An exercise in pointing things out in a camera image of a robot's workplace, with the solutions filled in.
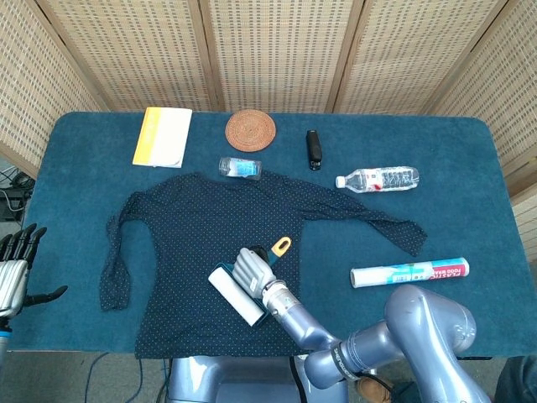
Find round woven rattan coaster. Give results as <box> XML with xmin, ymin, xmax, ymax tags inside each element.
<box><xmin>225</xmin><ymin>108</ymin><xmax>279</xmax><ymax>151</ymax></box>

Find black cables on floor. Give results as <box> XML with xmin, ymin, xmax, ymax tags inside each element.
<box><xmin>0</xmin><ymin>165</ymin><xmax>37</xmax><ymax>223</ymax></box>

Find dark dotted long-sleeve shirt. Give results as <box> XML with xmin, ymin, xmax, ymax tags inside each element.
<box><xmin>98</xmin><ymin>170</ymin><xmax>429</xmax><ymax>360</ymax></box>

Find woven bamboo folding screen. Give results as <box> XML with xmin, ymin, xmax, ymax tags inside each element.
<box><xmin>0</xmin><ymin>0</ymin><xmax>537</xmax><ymax>249</ymax></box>

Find grey robot torso base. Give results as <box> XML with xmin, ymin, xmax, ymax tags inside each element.
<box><xmin>166</xmin><ymin>354</ymin><xmax>349</xmax><ymax>403</ymax></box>

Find yellow and white booklet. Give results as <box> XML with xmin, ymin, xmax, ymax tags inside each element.
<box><xmin>132</xmin><ymin>107</ymin><xmax>194</xmax><ymax>169</ymax></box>

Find small clear plastic bottle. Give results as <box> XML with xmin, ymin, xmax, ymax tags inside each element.
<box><xmin>217</xmin><ymin>156</ymin><xmax>263</xmax><ymax>181</ymax></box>

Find person's leg in jeans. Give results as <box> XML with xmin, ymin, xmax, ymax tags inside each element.
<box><xmin>493</xmin><ymin>355</ymin><xmax>537</xmax><ymax>403</ymax></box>

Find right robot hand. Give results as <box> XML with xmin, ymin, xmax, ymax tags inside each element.
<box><xmin>231</xmin><ymin>244</ymin><xmax>277</xmax><ymax>298</ymax></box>

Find teal lint roller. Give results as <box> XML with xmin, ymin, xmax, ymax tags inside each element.
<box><xmin>207</xmin><ymin>236</ymin><xmax>293</xmax><ymax>328</ymax></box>

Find blue carpet table cover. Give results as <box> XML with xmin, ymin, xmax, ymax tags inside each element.
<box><xmin>4</xmin><ymin>110</ymin><xmax>529</xmax><ymax>360</ymax></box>

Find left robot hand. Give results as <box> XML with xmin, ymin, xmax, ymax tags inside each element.
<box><xmin>0</xmin><ymin>223</ymin><xmax>69</xmax><ymax>318</ymax></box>

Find brown leather shoe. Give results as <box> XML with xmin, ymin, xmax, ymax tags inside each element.
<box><xmin>356</xmin><ymin>375</ymin><xmax>395</xmax><ymax>403</ymax></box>

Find black stapler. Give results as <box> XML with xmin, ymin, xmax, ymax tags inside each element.
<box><xmin>305</xmin><ymin>128</ymin><xmax>323</xmax><ymax>171</ymax></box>

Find plastic food wrap roll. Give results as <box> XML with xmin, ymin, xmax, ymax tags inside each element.
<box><xmin>350</xmin><ymin>257</ymin><xmax>470</xmax><ymax>290</ymax></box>

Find large clear water bottle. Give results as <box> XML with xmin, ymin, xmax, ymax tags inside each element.
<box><xmin>335</xmin><ymin>165</ymin><xmax>421</xmax><ymax>195</ymax></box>

